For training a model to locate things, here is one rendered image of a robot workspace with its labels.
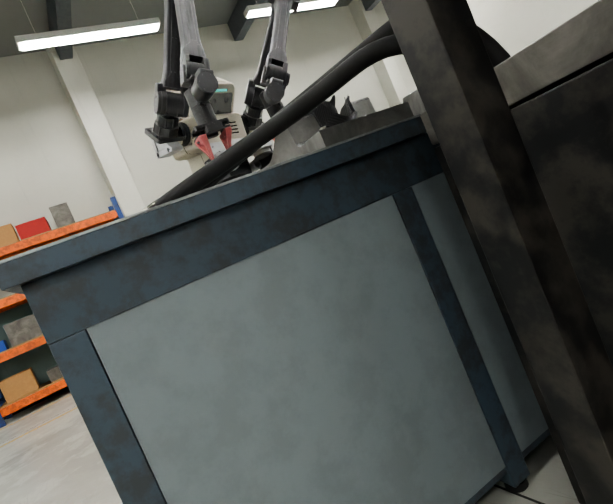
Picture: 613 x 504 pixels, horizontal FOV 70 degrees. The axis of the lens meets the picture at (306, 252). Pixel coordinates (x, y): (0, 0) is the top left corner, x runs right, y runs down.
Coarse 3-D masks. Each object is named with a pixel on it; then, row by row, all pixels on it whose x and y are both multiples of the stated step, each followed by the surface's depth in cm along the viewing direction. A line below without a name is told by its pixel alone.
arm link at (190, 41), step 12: (180, 0) 127; (192, 0) 129; (180, 12) 126; (192, 12) 127; (180, 24) 126; (192, 24) 125; (180, 36) 126; (192, 36) 124; (192, 48) 122; (180, 60) 124; (192, 60) 123; (204, 60) 122; (192, 72) 120
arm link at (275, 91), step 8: (264, 72) 138; (264, 80) 139; (272, 80) 132; (280, 80) 132; (288, 80) 141; (272, 88) 132; (280, 88) 132; (264, 96) 136; (272, 96) 132; (280, 96) 133; (272, 104) 138
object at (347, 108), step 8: (320, 104) 111; (328, 104) 113; (344, 104) 119; (312, 112) 109; (320, 112) 112; (328, 112) 112; (336, 112) 114; (344, 112) 119; (352, 112) 114; (320, 120) 112; (328, 120) 108; (336, 120) 108; (344, 120) 109
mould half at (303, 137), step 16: (368, 112) 115; (384, 112) 102; (400, 112) 104; (288, 128) 106; (304, 128) 107; (336, 128) 97; (352, 128) 98; (368, 128) 100; (288, 144) 109; (304, 144) 102; (320, 144) 96; (272, 160) 120
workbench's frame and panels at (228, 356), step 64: (256, 192) 74; (320, 192) 81; (384, 192) 86; (448, 192) 93; (64, 256) 61; (128, 256) 66; (192, 256) 70; (256, 256) 75; (320, 256) 79; (384, 256) 85; (448, 256) 91; (64, 320) 62; (128, 320) 66; (192, 320) 69; (256, 320) 73; (320, 320) 78; (384, 320) 83; (448, 320) 89; (128, 384) 65; (192, 384) 68; (256, 384) 72; (320, 384) 76; (384, 384) 81; (448, 384) 87; (512, 384) 94; (128, 448) 63; (192, 448) 67; (256, 448) 71; (320, 448) 75; (384, 448) 80; (448, 448) 85; (512, 448) 91
